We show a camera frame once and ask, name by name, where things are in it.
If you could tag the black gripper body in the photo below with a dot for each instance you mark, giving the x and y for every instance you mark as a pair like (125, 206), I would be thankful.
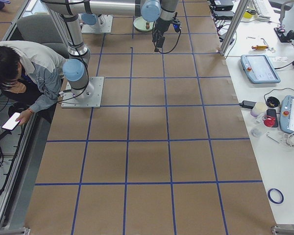
(162, 26)

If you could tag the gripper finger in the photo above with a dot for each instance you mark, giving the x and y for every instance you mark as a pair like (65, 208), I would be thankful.
(159, 43)
(154, 36)

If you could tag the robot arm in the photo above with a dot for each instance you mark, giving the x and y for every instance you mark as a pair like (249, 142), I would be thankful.
(72, 18)

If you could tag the light green plate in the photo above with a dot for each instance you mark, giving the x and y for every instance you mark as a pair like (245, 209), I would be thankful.
(140, 24)

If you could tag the upper teach pendant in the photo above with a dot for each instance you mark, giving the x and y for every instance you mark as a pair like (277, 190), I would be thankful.
(259, 69)

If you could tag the teach pendant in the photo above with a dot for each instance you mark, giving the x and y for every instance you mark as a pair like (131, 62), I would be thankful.
(259, 69)
(287, 114)

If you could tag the black power adapter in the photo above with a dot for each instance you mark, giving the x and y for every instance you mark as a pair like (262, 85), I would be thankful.
(247, 104)

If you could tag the grey office chair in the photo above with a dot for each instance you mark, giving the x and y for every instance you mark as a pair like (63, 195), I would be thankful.
(41, 29)

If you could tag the white cup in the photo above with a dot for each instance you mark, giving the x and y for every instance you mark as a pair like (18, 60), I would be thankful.
(258, 109)

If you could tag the person in grey jacket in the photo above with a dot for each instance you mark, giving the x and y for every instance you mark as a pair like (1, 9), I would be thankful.
(31, 74)

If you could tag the red round object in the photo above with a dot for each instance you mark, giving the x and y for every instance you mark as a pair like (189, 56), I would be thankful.
(269, 121)

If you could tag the lower teach pendant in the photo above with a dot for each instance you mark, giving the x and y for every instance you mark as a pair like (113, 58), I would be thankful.
(287, 114)

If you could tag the white smartphone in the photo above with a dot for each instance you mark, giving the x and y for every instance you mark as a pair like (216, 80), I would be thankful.
(12, 122)

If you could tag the blue tape roll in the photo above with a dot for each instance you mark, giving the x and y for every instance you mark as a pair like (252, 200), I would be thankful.
(275, 196)

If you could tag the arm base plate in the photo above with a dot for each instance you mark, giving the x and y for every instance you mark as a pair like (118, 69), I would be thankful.
(96, 24)
(88, 98)

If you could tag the aluminium frame post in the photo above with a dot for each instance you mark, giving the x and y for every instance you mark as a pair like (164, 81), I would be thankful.
(239, 12)

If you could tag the yellow handled tool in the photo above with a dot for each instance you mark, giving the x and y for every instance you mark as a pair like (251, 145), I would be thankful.
(260, 47)

